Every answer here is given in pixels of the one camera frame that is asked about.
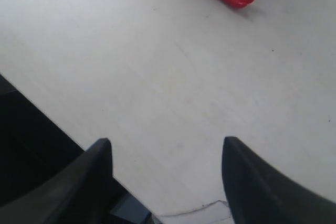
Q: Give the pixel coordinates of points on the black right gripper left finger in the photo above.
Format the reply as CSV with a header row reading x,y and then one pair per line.
x,y
81,193

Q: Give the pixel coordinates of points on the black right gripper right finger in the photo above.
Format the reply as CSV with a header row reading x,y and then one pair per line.
x,y
258,193

